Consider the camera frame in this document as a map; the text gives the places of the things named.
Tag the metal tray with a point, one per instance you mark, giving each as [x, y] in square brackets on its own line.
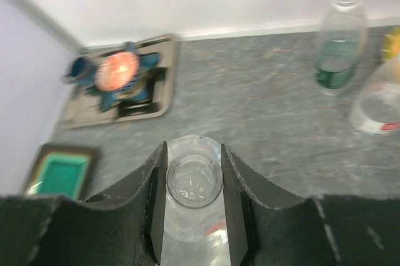
[82, 109]

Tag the red patterned bowl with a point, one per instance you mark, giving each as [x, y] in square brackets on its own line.
[116, 71]

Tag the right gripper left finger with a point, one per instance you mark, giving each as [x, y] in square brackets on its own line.
[122, 225]

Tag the green label clear bottle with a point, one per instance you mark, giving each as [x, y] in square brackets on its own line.
[339, 45]

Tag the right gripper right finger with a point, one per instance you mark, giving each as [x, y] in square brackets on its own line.
[268, 225]

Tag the red label water bottle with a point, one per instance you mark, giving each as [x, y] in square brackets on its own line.
[195, 230]

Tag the blue star dish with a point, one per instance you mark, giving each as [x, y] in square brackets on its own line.
[135, 90]

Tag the blue mug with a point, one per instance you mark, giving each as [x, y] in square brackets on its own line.
[81, 72]

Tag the yellow woven plate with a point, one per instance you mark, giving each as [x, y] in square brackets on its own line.
[390, 44]

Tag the teal rectangular dish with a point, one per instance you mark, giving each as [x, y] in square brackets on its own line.
[62, 169]

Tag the clear bottle white cap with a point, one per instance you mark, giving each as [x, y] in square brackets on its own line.
[376, 109]

